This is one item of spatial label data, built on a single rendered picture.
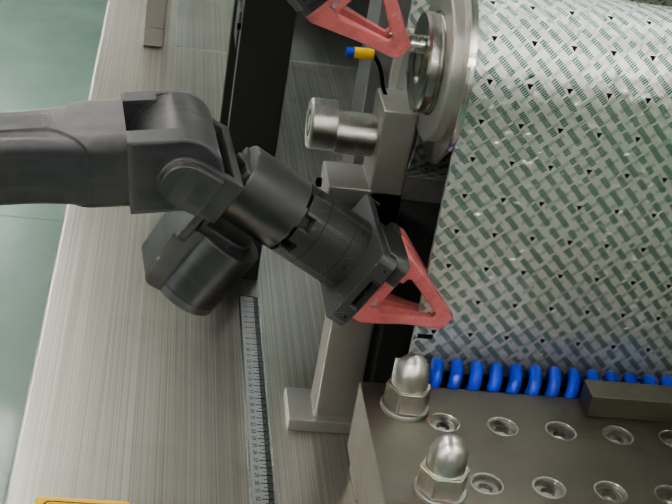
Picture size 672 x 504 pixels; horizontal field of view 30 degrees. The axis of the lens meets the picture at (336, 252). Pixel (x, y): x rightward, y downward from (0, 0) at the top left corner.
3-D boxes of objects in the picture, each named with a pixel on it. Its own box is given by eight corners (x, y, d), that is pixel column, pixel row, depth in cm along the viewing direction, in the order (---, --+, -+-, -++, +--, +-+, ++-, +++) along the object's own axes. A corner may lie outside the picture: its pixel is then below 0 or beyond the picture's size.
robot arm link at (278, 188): (247, 160, 86) (247, 125, 91) (188, 230, 88) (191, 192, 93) (326, 213, 88) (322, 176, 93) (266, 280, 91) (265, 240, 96)
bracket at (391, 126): (278, 397, 114) (330, 81, 100) (348, 403, 115) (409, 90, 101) (281, 431, 109) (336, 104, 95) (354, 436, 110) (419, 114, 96)
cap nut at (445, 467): (408, 472, 85) (421, 418, 83) (460, 475, 86) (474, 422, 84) (417, 507, 82) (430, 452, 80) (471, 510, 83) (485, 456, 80)
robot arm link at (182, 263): (178, 156, 81) (165, 90, 88) (80, 276, 86) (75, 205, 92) (318, 234, 88) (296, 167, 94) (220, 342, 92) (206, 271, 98)
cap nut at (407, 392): (376, 391, 93) (387, 340, 91) (424, 394, 94) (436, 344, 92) (383, 420, 90) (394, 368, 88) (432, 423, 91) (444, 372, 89)
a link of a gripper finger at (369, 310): (423, 368, 96) (328, 307, 92) (410, 319, 102) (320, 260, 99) (482, 306, 94) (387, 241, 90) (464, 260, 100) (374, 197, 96)
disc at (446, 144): (410, 112, 103) (448, -63, 96) (416, 113, 103) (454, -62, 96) (439, 198, 91) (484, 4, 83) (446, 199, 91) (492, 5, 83)
